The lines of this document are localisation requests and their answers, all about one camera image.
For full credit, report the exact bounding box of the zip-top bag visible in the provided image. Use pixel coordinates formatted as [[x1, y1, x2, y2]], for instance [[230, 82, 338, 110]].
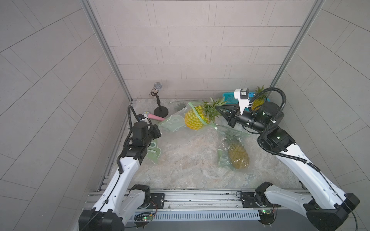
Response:
[[169, 99, 204, 113], [159, 104, 218, 132], [217, 125, 250, 171], [146, 139, 162, 164]]

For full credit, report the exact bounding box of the orange pineapple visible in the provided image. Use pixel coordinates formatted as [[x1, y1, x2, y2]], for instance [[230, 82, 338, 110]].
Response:
[[251, 85, 267, 111]]

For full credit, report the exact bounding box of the yellow pineapple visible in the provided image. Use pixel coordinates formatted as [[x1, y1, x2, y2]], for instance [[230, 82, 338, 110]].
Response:
[[184, 98, 227, 131]]

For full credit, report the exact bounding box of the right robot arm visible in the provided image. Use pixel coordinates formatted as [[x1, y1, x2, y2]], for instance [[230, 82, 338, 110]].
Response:
[[216, 102, 360, 231]]

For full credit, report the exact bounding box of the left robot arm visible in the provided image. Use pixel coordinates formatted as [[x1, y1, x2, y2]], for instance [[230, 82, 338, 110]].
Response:
[[78, 121, 161, 231]]

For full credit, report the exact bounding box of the back green pineapple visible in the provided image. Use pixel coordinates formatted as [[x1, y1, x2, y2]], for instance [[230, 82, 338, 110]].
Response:
[[174, 102, 188, 112]]

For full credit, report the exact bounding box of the green pineapple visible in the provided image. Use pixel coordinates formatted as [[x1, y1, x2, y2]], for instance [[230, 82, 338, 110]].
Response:
[[225, 134, 250, 169], [174, 102, 188, 112]]

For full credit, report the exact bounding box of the right green pineapple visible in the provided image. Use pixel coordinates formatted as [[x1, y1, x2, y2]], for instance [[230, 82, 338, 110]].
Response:
[[225, 134, 250, 169]]

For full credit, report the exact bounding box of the teal plastic basket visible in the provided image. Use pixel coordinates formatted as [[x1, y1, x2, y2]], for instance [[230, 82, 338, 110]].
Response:
[[223, 91, 256, 104]]

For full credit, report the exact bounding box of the pink toy microphone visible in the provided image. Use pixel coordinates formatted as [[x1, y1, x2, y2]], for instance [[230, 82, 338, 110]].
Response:
[[143, 112, 165, 122]]

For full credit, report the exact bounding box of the black microphone stand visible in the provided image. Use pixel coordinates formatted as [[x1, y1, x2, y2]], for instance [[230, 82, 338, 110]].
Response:
[[153, 93, 169, 118]]

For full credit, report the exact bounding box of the left circuit board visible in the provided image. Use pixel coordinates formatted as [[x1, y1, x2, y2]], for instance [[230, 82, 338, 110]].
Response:
[[134, 212, 156, 223]]

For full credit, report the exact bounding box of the circuit board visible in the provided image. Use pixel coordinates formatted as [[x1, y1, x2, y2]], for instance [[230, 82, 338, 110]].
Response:
[[134, 212, 156, 223], [258, 209, 275, 226]]

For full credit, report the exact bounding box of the right circuit board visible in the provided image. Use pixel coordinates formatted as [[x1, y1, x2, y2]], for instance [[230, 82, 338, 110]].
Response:
[[258, 209, 275, 226]]

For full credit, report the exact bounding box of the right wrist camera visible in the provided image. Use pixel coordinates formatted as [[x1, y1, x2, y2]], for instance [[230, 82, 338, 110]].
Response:
[[234, 88, 250, 115]]

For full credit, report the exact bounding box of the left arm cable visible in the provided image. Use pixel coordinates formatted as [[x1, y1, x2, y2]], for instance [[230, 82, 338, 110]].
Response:
[[117, 105, 139, 174]]

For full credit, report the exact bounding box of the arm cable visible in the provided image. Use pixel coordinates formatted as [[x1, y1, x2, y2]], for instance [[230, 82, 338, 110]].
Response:
[[117, 105, 139, 174], [250, 87, 359, 231]]

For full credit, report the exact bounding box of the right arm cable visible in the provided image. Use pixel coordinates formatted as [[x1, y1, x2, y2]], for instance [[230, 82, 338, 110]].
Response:
[[250, 87, 359, 231]]

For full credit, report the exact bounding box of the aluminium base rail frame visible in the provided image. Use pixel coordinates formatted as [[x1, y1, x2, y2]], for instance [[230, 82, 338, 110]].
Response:
[[84, 189, 310, 229]]

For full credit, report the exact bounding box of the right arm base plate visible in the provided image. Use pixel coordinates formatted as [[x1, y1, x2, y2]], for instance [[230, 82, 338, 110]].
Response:
[[236, 191, 281, 208]]

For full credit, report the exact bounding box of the right aluminium corner post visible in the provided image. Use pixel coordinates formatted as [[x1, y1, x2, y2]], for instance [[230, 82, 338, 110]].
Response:
[[270, 0, 325, 87]]

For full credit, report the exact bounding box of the aluminium corner post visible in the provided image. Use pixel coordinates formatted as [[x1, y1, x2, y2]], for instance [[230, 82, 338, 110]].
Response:
[[270, 0, 325, 87], [80, 0, 133, 103]]

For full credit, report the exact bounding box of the left aluminium corner post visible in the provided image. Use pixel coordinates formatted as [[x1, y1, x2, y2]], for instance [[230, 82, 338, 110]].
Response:
[[80, 0, 133, 103]]

